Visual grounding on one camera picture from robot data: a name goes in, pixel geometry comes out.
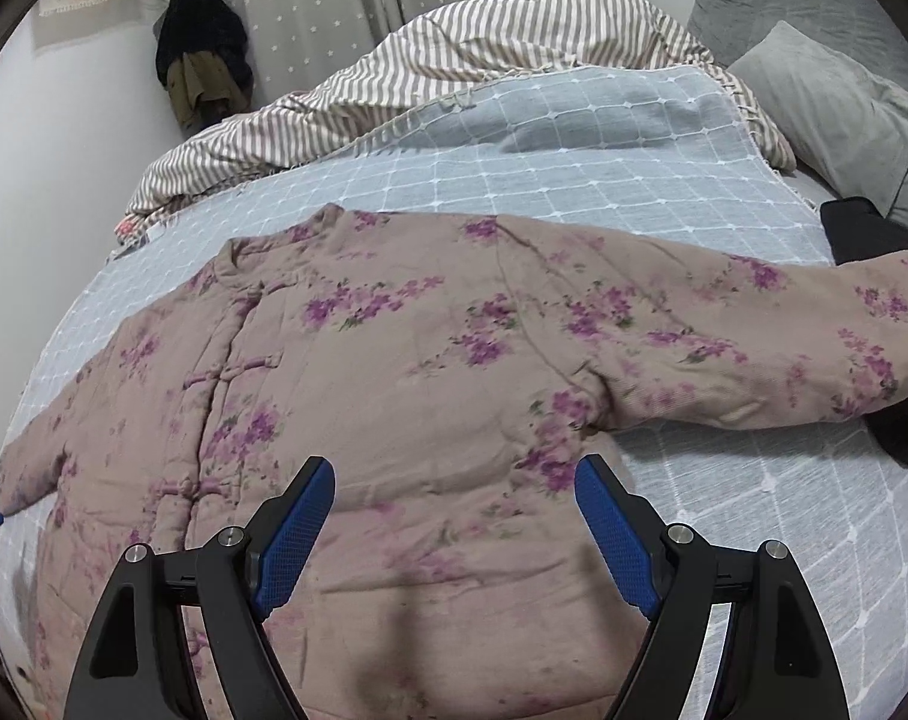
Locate dark grey quilted pillow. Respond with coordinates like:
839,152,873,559
686,0,908,91

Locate floral padded jacket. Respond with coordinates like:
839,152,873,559
0,206,908,720

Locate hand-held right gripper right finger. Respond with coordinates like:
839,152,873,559
573,453,849,720

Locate blue checked blanket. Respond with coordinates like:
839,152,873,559
4,64,908,720

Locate black cloth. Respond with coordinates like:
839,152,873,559
821,197,908,470

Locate grey star curtain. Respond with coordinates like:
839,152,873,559
135,0,642,110

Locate dark hanging clothes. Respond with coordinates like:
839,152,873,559
154,0,254,132

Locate light grey pillow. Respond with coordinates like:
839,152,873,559
727,21,908,230

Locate striped duvet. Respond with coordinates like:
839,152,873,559
128,0,800,241

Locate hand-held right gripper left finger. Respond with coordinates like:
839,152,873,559
64,456,337,720

